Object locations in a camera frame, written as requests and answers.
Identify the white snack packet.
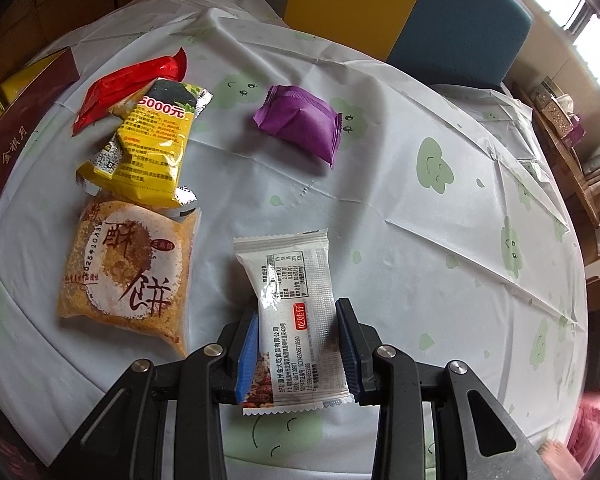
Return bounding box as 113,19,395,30
232,229,357,417

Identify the red glossy snack packet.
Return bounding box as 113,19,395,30
71,47,188,137

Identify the maroon tin box gold interior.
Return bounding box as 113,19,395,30
0,46,80,226

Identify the white patterned tissue box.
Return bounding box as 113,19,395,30
532,77,576,133

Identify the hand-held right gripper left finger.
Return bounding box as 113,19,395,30
50,309,260,480

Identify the window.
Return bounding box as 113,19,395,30
495,0,600,106

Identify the yellow black sesame packet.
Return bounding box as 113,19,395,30
76,78,214,221

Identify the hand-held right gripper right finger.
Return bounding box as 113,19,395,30
334,297,553,480

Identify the purple snack packet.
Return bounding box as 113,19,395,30
252,85,343,169

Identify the grey yellow blue headboard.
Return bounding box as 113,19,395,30
207,0,535,92

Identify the wooden nightstand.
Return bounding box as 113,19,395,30
520,85,600,226

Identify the small purple box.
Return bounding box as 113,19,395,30
562,115,586,148

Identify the orange sesame cake packet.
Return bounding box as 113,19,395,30
56,199,202,358

